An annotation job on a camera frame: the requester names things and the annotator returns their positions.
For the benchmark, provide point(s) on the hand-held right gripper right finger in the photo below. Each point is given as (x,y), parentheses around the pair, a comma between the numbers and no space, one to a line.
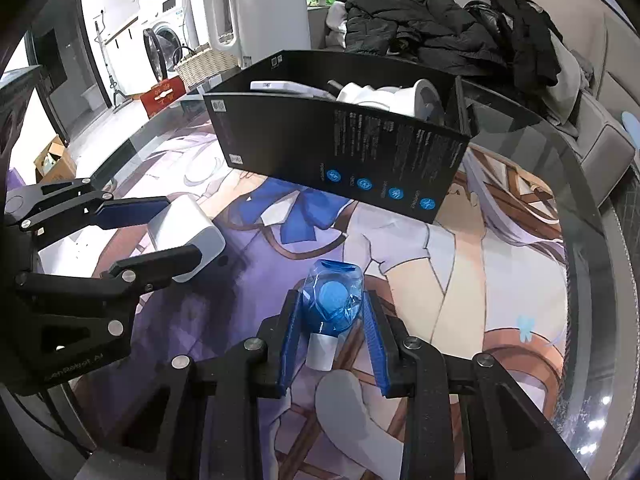
(376,347)

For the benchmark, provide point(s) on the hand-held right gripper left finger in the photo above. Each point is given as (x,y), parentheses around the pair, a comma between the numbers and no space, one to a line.
(292,340)

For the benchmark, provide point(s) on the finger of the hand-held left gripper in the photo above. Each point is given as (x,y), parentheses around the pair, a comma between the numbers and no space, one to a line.
(130,211)
(165,262)

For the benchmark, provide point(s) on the white power adapter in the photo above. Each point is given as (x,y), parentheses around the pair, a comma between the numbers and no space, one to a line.
(192,227)

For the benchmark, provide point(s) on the clear plastic bottle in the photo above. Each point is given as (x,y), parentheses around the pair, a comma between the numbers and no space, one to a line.
(331,305)

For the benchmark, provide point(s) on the black cardboard box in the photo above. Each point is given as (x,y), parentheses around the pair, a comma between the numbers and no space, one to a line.
(310,145)

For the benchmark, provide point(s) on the white tape roll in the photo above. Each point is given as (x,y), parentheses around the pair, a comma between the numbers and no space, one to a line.
(400,100)

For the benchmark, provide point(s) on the brown cardboard box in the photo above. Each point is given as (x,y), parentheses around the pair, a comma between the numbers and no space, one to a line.
(56,160)

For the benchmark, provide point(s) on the printed floor mat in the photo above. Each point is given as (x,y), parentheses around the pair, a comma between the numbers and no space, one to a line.
(450,280)

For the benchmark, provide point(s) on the red gift box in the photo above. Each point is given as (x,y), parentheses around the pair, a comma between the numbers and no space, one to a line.
(162,97)

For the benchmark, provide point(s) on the floor stand pole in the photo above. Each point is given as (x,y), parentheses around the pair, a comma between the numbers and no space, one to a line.
(112,85)

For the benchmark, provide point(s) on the white kitchen cabinet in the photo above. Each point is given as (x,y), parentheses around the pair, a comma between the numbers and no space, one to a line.
(125,55)

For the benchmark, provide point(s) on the wicker basket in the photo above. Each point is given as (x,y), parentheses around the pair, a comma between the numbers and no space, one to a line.
(205,67)

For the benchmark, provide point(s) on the dark door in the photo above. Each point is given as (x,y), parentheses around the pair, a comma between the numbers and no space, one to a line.
(47,65)

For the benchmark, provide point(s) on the white washing machine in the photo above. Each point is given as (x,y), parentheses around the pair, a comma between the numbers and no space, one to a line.
(172,35)

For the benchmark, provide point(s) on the white electric kettle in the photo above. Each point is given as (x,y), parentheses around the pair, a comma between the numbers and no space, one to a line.
(265,10)

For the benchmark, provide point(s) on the pile of black clothes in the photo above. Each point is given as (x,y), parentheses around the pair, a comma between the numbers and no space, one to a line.
(430,25)

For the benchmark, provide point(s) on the light blue pillow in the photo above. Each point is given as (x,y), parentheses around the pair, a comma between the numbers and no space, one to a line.
(632,121)

